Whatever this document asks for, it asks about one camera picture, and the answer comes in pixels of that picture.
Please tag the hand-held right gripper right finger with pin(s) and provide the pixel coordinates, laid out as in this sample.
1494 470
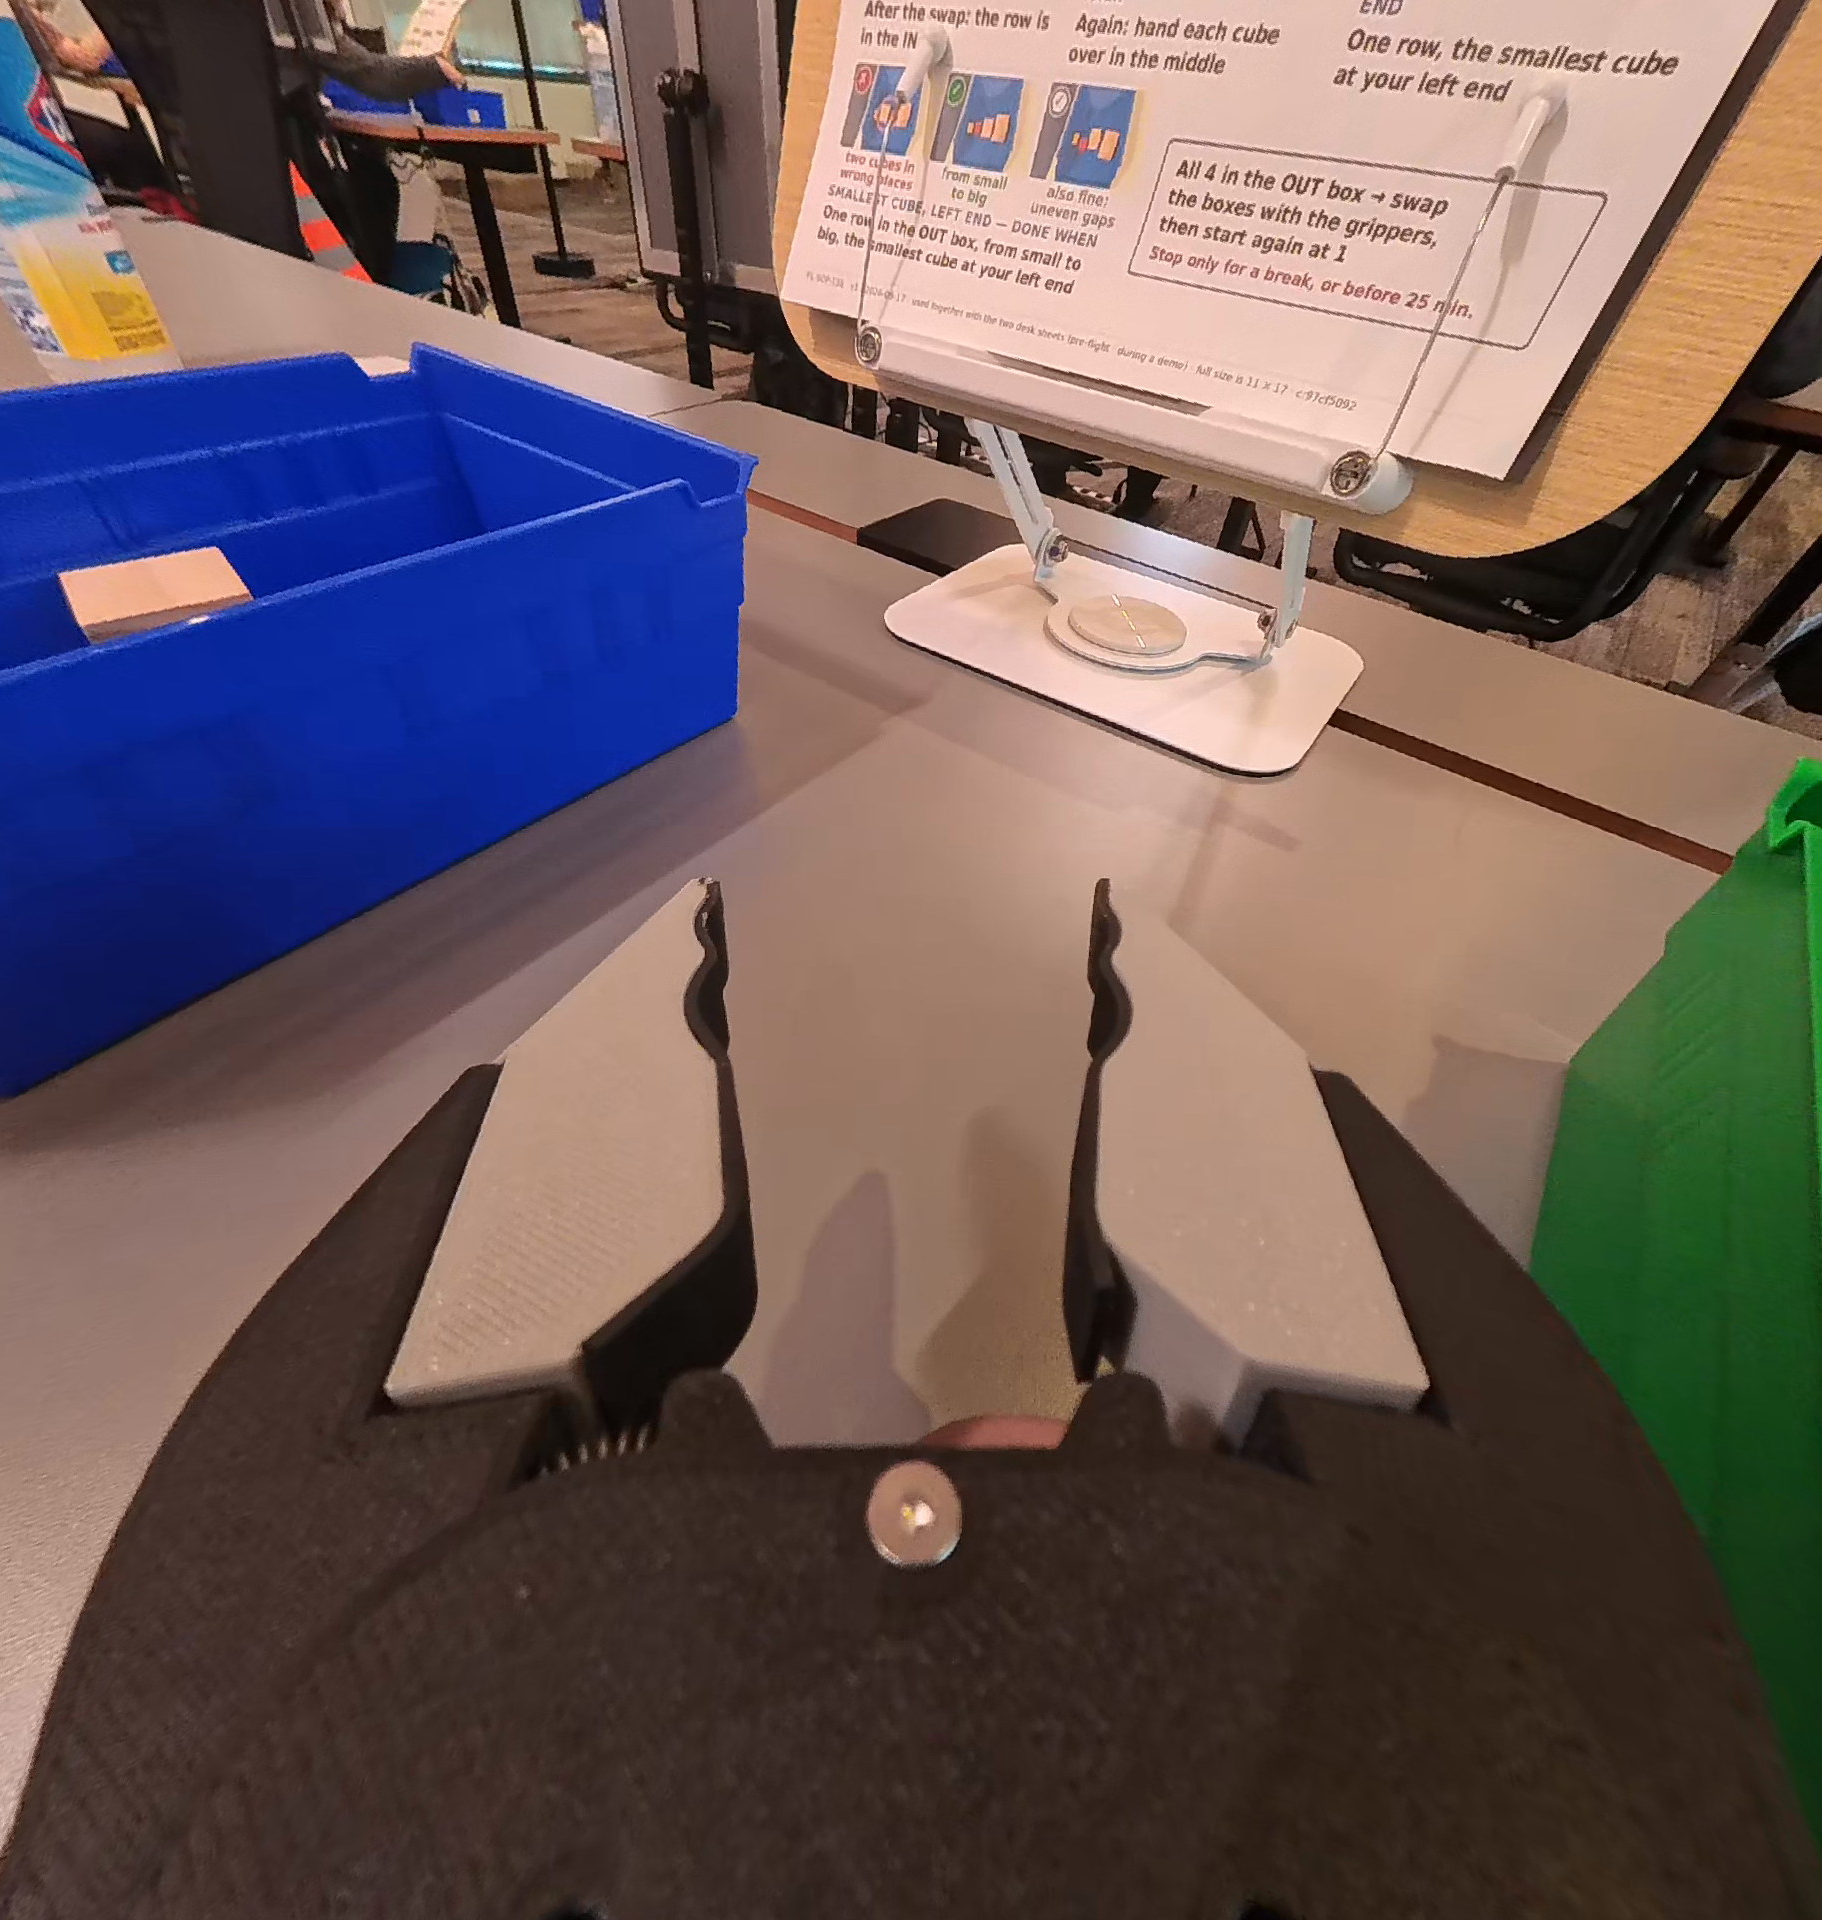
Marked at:
1241 1214

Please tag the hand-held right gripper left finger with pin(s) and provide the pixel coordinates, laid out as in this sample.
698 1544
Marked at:
580 1201

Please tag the green plastic bin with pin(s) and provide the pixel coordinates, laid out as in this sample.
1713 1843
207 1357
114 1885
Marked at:
1690 1274

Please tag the blue plastic bin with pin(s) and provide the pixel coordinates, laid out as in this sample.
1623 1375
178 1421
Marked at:
327 795

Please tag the large natural wooden cube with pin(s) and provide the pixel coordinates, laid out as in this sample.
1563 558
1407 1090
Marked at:
154 593

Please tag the grey desk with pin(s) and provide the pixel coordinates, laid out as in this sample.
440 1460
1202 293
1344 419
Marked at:
927 840

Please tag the instruction sheet on stand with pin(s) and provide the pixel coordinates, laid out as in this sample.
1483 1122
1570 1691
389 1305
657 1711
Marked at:
1676 375

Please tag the orange traffic cone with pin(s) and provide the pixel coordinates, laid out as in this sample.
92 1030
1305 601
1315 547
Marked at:
327 233

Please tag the black perforated stand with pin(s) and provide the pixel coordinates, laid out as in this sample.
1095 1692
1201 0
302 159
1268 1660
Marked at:
686 195

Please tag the printed instruction sheet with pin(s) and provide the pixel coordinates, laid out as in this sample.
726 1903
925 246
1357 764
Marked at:
1300 150

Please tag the small wooden table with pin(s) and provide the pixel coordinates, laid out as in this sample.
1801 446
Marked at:
446 135

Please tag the small blue bin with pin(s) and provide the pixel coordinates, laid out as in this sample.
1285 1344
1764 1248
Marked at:
431 109

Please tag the white blue wipes canister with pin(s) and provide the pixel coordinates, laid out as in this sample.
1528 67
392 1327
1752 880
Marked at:
57 225

